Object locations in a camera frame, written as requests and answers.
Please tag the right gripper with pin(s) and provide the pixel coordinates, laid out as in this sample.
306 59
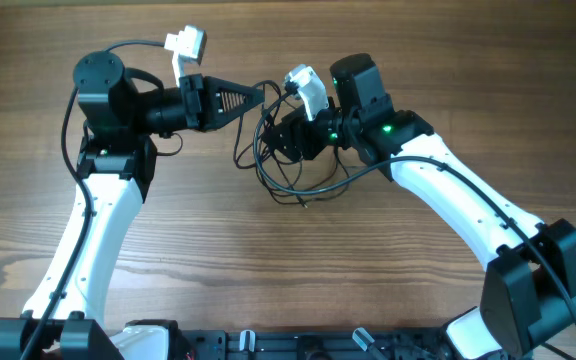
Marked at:
299 131

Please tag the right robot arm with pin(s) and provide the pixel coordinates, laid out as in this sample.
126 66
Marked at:
529 292

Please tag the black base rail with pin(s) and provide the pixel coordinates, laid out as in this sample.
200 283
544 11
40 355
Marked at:
313 345

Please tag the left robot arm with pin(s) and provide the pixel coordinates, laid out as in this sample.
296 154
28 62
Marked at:
124 109

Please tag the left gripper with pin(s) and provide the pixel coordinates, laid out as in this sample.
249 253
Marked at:
207 112

